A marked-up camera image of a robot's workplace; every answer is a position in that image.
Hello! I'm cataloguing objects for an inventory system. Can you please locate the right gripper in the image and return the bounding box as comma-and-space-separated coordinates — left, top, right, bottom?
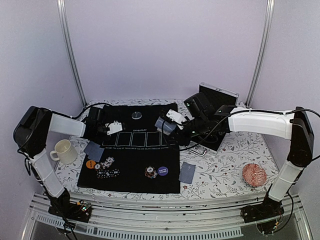
166, 114, 209, 146

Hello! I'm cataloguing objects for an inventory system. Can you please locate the dealt blue card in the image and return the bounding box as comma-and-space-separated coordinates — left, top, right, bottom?
179, 162, 196, 184
85, 145, 104, 162
84, 141, 100, 156

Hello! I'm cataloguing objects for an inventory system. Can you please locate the orange big blind button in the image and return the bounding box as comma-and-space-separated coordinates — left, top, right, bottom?
85, 160, 97, 169

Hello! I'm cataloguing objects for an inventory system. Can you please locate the purple small blind button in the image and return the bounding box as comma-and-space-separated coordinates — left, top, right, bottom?
157, 166, 169, 177

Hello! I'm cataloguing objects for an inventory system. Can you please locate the black white chip stack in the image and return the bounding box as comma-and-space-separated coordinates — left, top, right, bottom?
94, 156, 120, 179

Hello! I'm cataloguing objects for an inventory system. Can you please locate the clear acrylic dealer button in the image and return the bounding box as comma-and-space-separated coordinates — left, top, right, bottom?
131, 111, 142, 120

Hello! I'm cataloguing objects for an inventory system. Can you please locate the orange black poker chip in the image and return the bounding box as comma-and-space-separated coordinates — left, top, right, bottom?
144, 166, 158, 179

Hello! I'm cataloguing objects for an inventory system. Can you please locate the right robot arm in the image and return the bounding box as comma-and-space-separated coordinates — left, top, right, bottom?
165, 92, 315, 223

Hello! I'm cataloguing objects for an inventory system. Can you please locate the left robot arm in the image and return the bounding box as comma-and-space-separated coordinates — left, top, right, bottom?
13, 104, 124, 220

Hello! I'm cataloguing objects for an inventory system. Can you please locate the cream ceramic mug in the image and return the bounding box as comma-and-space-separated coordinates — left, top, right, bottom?
49, 139, 78, 165

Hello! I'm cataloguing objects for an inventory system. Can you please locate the aluminium poker chip case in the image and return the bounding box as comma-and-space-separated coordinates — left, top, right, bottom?
198, 82, 239, 156

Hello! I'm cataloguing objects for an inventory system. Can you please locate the black poker playing mat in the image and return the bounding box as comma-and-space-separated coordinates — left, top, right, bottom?
77, 103, 180, 194

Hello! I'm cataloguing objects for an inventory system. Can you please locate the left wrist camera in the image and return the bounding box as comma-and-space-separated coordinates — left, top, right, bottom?
105, 121, 125, 136

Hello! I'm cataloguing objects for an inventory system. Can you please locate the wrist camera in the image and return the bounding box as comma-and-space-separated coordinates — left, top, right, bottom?
166, 109, 188, 130
105, 121, 125, 136

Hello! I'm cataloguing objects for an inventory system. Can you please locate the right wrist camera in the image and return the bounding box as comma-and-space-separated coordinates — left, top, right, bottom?
166, 109, 188, 130

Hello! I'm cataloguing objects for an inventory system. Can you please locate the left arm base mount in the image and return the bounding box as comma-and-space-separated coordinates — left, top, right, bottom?
48, 200, 92, 223

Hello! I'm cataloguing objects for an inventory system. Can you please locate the right aluminium frame post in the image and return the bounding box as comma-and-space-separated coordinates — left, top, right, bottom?
245, 0, 275, 107

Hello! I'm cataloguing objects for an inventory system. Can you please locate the aluminium frame post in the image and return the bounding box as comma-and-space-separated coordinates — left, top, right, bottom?
56, 0, 87, 107
245, 0, 275, 107

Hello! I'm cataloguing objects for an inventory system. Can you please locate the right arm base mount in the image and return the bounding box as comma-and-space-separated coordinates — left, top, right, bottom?
240, 198, 285, 235

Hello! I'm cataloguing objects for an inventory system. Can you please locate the left aluminium frame post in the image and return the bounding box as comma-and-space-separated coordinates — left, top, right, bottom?
56, 0, 87, 107

